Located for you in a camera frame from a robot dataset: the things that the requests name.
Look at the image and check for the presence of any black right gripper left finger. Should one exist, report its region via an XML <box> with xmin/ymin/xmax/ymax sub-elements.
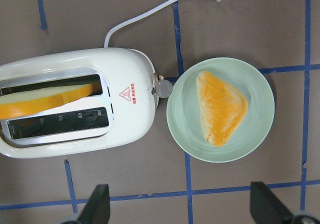
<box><xmin>77</xmin><ymin>184</ymin><xmax>111</xmax><ymax>224</ymax></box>

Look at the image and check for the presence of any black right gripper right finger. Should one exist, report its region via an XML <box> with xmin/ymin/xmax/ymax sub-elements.
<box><xmin>250</xmin><ymin>181</ymin><xmax>320</xmax><ymax>224</ymax></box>

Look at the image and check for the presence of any white two-slot toaster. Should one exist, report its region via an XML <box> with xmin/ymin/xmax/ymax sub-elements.
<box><xmin>0</xmin><ymin>47</ymin><xmax>159</xmax><ymax>159</ymax></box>

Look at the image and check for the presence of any bread slice in toaster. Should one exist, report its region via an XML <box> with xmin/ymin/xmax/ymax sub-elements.
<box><xmin>0</xmin><ymin>82</ymin><xmax>102</xmax><ymax>119</ymax></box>

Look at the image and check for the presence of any grey toaster lever knob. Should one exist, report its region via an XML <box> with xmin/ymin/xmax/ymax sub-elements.
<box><xmin>151</xmin><ymin>79</ymin><xmax>173</xmax><ymax>99</ymax></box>

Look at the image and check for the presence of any triangular toasted bread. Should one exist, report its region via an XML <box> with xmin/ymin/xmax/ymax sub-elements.
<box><xmin>195</xmin><ymin>70</ymin><xmax>249</xmax><ymax>147</ymax></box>

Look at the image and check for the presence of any pale green plate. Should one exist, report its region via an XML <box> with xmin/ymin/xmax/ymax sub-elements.
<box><xmin>166</xmin><ymin>57</ymin><xmax>275</xmax><ymax>163</ymax></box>

